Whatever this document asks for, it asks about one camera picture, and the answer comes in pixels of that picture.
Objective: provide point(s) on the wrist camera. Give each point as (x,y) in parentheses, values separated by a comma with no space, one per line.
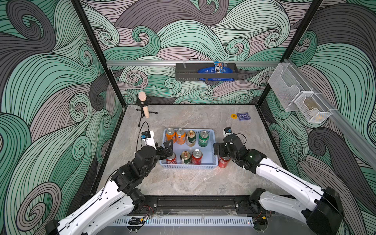
(227,131)
(147,139)

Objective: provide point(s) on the black wall shelf tray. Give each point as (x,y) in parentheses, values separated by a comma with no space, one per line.
(188,71)

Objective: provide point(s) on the green gold-top can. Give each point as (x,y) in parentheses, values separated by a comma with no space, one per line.
(191,138)
(186,157)

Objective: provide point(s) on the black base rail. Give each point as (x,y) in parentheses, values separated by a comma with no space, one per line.
(238,204)

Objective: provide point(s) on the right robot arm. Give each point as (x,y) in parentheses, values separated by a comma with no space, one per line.
(320,209)

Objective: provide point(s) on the red cola can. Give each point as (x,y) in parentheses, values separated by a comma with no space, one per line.
(223,161)
(171,159)
(196,157)

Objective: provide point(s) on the blue playing card box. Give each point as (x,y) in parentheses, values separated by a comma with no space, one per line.
(243,116)

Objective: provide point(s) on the white perforated cable duct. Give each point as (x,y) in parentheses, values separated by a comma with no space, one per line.
(200,221)

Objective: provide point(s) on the green Sprite can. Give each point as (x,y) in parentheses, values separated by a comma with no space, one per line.
(203,138)

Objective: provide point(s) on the orange Fanta can far left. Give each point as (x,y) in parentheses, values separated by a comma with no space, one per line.
(170,134)

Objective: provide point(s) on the large clear wall bin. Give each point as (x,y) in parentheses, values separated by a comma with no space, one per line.
(285,85)

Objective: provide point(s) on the small clear wall bin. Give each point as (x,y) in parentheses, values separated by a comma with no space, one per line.
(312,107)

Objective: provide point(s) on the light blue plastic basket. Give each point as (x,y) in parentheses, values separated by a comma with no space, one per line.
(209,160)

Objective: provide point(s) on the blue snack packet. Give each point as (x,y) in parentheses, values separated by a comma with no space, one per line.
(217,68)

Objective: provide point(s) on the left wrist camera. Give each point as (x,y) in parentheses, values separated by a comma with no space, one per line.
(147,139)

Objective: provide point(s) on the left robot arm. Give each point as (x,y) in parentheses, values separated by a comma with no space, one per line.
(119,197)

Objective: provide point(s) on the beige microphone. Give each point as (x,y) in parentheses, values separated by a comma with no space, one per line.
(143,99)

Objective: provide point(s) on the green gold-top can back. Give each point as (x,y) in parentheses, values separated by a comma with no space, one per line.
(191,138)

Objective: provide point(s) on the green gold-top can front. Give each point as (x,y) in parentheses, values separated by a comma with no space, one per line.
(186,157)

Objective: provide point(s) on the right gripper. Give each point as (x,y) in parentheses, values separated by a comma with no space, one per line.
(222,148)

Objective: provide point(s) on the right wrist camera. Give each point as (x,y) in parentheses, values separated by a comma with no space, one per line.
(227,131)

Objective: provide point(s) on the orange fanta can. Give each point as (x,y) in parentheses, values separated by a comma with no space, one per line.
(170,134)
(180,136)

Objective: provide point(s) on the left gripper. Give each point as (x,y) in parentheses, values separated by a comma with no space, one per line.
(167,151)

